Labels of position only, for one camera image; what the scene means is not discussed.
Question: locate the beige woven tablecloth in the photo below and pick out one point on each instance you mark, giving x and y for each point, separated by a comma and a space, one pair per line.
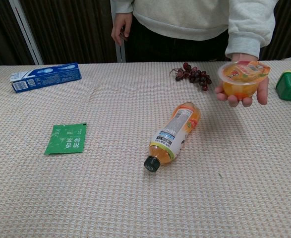
110, 188

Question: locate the person's left hand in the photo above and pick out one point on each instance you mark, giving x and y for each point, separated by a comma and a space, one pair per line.
262, 93

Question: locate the blue toothpaste box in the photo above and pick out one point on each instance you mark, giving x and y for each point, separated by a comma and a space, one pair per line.
48, 77

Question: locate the green tea sachet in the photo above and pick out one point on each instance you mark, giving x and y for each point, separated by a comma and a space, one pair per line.
66, 138

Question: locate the person's right hand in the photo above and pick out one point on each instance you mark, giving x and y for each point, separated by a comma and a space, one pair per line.
119, 24

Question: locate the orange drink bottle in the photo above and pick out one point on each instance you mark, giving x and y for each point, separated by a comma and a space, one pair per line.
175, 134

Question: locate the person's right forearm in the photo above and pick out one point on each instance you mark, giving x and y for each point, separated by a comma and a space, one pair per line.
121, 6

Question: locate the white metal frame post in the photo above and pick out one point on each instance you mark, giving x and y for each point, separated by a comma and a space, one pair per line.
120, 53
27, 34

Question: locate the person's torso grey sweater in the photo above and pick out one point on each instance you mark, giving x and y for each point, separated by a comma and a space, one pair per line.
180, 19

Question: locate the person in white sweatshirt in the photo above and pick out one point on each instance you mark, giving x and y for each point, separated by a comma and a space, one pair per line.
73, 29

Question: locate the dark red grape bunch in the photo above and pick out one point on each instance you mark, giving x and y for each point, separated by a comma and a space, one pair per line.
197, 75

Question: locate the orange fruit jelly cup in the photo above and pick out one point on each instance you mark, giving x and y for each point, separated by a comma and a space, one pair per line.
237, 83

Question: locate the person's left forearm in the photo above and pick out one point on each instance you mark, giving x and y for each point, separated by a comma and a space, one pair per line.
249, 24

